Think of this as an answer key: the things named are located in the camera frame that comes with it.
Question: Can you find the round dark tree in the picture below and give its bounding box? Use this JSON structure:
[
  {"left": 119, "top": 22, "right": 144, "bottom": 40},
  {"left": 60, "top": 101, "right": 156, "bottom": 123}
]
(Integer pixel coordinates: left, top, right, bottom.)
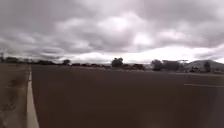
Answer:
[
  {"left": 111, "top": 57, "right": 124, "bottom": 69},
  {"left": 150, "top": 59, "right": 164, "bottom": 72}
]

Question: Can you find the dark asphalt road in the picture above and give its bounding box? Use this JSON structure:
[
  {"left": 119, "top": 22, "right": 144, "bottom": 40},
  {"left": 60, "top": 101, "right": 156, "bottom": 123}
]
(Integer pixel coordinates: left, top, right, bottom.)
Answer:
[{"left": 30, "top": 64, "right": 224, "bottom": 128}]

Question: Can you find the row of trees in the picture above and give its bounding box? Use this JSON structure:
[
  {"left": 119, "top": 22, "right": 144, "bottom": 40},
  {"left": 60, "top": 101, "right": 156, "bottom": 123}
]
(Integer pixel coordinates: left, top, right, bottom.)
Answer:
[{"left": 0, "top": 56, "right": 112, "bottom": 68}]

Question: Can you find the white painted edge line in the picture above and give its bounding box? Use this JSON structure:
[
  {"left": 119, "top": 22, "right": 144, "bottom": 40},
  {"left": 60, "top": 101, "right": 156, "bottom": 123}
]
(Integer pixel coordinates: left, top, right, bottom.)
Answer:
[{"left": 25, "top": 71, "right": 40, "bottom": 128}]

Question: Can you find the dry grass verge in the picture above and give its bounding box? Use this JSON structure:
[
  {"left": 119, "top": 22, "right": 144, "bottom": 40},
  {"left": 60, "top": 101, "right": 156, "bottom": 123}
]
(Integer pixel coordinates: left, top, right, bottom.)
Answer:
[{"left": 0, "top": 63, "right": 33, "bottom": 128}]

